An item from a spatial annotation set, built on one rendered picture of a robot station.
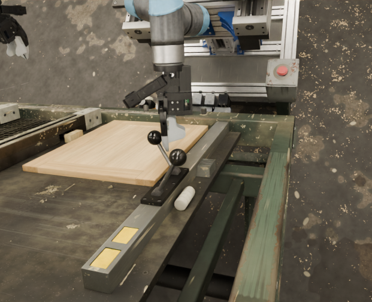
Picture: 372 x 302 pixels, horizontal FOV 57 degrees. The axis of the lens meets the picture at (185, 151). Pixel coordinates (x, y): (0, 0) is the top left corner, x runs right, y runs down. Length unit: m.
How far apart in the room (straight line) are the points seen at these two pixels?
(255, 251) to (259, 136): 0.85
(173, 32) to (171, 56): 0.05
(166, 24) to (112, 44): 2.18
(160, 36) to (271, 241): 0.48
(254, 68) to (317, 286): 1.35
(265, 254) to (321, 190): 1.67
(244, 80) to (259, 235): 1.67
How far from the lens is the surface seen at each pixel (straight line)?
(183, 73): 0.81
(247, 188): 1.10
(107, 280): 0.58
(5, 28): 1.27
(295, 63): 1.44
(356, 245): 2.24
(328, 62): 2.49
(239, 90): 2.18
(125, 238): 0.65
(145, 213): 0.72
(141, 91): 0.81
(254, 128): 1.39
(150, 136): 0.85
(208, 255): 0.75
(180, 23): 0.80
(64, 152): 1.21
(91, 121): 1.54
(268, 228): 0.65
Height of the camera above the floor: 2.21
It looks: 69 degrees down
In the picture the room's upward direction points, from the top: 50 degrees counter-clockwise
